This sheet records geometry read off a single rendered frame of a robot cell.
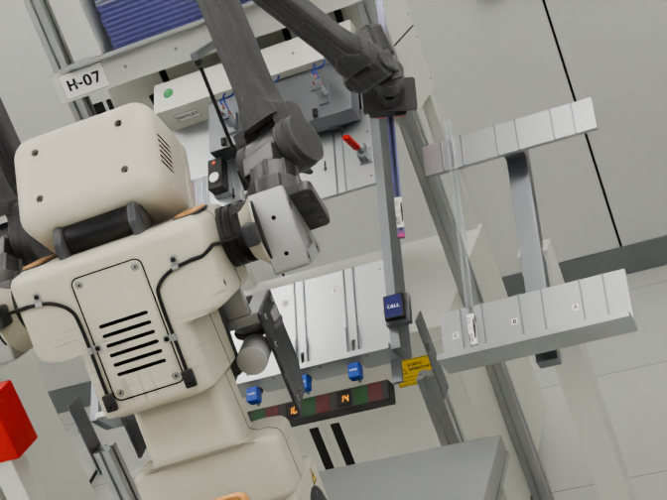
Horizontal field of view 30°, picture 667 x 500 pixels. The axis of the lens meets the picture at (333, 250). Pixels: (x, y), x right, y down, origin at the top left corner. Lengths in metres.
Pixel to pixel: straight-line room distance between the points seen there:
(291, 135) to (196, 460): 0.47
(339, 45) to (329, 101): 0.52
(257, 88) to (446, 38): 2.45
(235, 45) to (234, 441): 0.57
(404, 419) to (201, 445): 1.13
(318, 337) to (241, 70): 0.81
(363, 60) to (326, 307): 0.56
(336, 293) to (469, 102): 1.85
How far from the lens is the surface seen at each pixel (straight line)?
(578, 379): 2.44
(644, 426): 3.38
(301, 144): 1.73
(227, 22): 1.84
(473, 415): 2.78
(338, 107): 2.63
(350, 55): 2.15
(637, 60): 4.16
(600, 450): 2.51
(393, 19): 2.99
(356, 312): 2.45
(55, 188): 1.68
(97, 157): 1.67
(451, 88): 4.23
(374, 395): 2.38
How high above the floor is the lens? 1.56
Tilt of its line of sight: 16 degrees down
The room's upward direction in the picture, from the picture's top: 21 degrees counter-clockwise
